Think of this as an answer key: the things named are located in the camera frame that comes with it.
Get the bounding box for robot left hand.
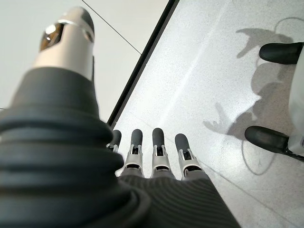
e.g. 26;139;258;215
0;6;241;228

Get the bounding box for black cabinet plinth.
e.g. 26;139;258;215
106;0;181;125

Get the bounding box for black robot left foot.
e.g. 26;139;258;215
244;125;304;163

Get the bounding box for black robot foot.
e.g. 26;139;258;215
244;125;304;163
258;42;304;65

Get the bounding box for black robot right foot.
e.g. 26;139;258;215
258;42;304;65

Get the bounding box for white robot left leg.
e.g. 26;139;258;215
287;42;304;152

